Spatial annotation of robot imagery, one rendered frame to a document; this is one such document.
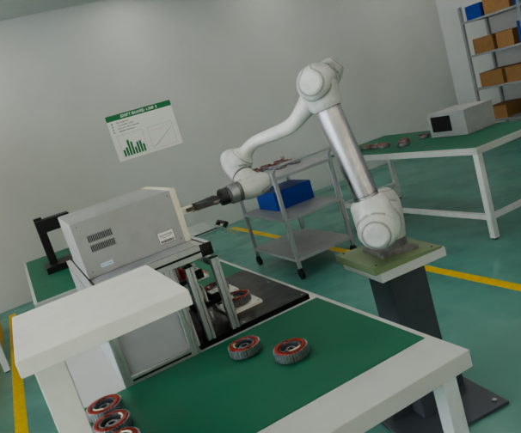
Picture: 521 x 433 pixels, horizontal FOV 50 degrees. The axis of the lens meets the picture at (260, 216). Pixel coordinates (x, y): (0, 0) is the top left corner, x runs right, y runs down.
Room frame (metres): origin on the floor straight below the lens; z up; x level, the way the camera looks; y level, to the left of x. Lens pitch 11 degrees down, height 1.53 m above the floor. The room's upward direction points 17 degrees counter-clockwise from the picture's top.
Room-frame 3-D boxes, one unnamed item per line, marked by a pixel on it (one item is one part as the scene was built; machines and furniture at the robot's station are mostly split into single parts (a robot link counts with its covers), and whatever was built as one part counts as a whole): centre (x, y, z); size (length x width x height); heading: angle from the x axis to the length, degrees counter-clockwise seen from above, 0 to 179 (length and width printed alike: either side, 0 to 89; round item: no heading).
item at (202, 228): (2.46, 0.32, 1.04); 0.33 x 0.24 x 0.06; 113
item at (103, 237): (2.16, 0.54, 1.22); 0.44 x 0.39 x 0.20; 23
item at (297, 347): (1.62, 0.03, 0.77); 0.11 x 0.11 x 0.04
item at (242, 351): (1.75, 0.18, 0.77); 0.11 x 0.11 x 0.04
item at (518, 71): (7.87, -4.22, 0.89); 0.42 x 0.40 x 0.22; 25
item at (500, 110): (8.33, -4.03, 0.37); 0.40 x 0.36 x 0.19; 113
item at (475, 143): (5.24, -1.67, 0.38); 2.20 x 0.90 x 0.75; 23
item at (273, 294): (2.26, 0.25, 0.76); 0.64 x 0.47 x 0.02; 23
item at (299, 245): (5.01, -0.30, 0.51); 1.01 x 0.60 x 1.01; 23
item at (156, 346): (1.82, 0.48, 0.91); 0.28 x 0.03 x 0.32; 113
